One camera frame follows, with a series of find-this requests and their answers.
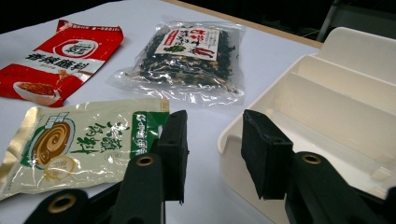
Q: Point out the cream plastic storage box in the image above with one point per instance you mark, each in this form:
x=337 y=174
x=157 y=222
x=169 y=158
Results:
x=342 y=93

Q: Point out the cream and green sauce packet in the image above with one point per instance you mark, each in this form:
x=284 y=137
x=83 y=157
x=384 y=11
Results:
x=77 y=140

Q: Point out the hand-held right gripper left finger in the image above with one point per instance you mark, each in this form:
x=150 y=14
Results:
x=172 y=149

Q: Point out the clear bag of dried seaweed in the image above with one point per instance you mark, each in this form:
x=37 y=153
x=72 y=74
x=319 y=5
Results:
x=186 y=62

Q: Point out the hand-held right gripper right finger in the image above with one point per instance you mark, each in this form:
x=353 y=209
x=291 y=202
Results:
x=267 y=155

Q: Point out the wooden table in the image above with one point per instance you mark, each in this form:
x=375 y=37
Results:
x=280 y=33

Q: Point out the red seasoning packet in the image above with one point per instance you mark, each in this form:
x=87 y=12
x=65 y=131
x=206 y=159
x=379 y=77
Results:
x=62 y=62

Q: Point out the white paper table sheet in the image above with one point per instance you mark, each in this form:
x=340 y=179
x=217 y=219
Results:
x=264 y=62

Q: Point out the grey metal stand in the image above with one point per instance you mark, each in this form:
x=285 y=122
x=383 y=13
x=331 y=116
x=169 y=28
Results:
x=358 y=18

